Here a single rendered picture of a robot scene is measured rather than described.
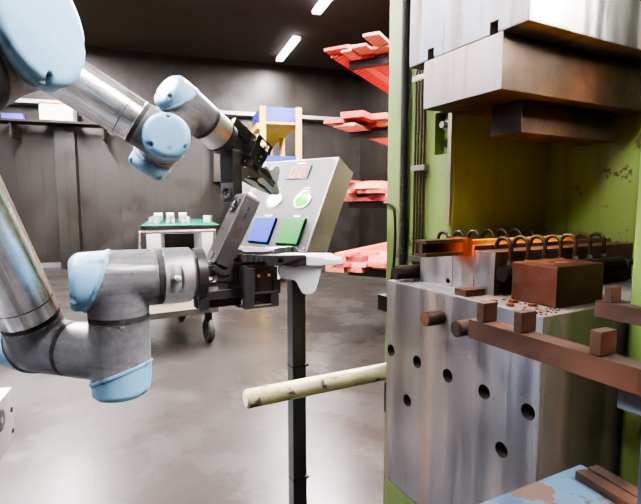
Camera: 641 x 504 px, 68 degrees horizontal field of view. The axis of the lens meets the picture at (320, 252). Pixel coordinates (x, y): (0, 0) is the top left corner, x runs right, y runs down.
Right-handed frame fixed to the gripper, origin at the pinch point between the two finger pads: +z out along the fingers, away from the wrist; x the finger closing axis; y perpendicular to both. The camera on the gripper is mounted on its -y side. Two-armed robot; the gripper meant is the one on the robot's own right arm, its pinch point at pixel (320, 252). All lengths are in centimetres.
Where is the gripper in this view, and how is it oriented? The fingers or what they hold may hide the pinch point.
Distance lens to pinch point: 75.0
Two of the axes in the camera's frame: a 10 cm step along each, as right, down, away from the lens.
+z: 8.8, -0.5, 4.7
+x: 4.7, 0.9, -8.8
